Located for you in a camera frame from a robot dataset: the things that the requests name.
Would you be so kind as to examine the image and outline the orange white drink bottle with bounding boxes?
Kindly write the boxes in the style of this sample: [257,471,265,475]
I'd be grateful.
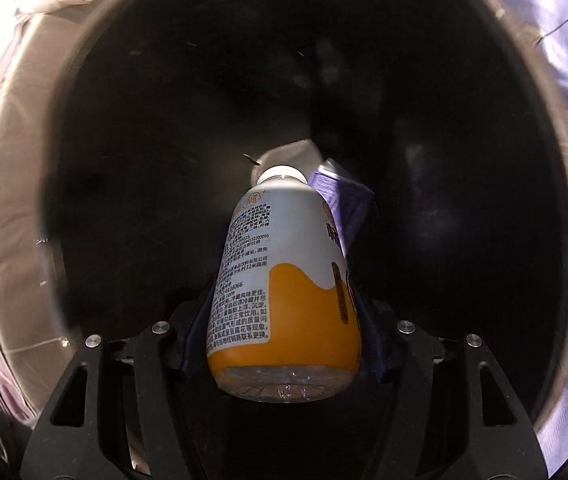
[206,166,362,403]

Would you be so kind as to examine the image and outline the purple tissue pack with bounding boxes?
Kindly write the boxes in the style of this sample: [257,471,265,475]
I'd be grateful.
[310,158,374,255]

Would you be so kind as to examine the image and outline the white tissues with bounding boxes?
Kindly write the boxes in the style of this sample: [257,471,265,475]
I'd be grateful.
[250,139,324,185]

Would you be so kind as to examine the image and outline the black trash bin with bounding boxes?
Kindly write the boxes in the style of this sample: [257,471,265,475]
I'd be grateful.
[0,0,568,479]

